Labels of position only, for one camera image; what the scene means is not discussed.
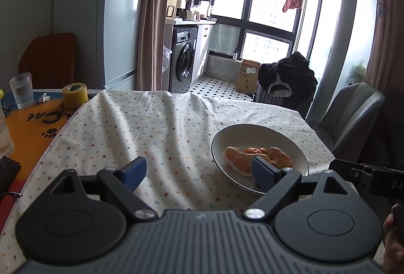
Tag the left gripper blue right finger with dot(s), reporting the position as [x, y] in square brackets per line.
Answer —
[280, 188]

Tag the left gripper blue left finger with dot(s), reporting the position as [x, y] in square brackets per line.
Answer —
[116, 187]

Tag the whole orange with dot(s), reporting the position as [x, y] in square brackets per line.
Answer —
[256, 151]

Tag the white kitchen cabinet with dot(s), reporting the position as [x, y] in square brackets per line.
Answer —
[201, 51]

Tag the person's right hand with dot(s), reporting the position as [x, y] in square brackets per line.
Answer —
[393, 256]

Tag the white bowl with dark rim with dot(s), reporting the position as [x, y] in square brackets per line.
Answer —
[248, 137]

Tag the floral white tablecloth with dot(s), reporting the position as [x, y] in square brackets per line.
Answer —
[173, 132]

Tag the grey dining chair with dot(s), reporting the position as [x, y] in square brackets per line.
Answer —
[345, 127]

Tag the yellow tape roll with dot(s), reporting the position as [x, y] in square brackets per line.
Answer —
[74, 95]

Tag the orange cat table mat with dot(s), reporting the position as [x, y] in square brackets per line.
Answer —
[32, 130]

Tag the cardboard box on floor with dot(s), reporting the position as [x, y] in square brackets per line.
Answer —
[248, 77]

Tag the black clothes pile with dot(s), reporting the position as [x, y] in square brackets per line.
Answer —
[295, 71]

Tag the brown curtain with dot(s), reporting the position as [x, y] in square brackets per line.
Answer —
[385, 67]
[150, 45]

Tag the black phone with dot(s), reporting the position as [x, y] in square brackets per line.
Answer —
[8, 172]

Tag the right brown curtain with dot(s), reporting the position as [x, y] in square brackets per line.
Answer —
[385, 67]

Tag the clear glass near edge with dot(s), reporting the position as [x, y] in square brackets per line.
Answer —
[6, 142]

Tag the clear plastic bag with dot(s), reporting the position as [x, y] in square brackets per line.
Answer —
[166, 58]

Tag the clear drinking glass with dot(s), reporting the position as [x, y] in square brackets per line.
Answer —
[21, 86]

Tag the brown wooden chair back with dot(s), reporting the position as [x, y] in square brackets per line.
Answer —
[50, 60]

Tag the grey washing machine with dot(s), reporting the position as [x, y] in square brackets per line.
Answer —
[182, 58]

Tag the white refrigerator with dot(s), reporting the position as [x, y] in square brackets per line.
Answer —
[107, 40]

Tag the wooden cutting board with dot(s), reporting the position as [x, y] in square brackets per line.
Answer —
[170, 8]

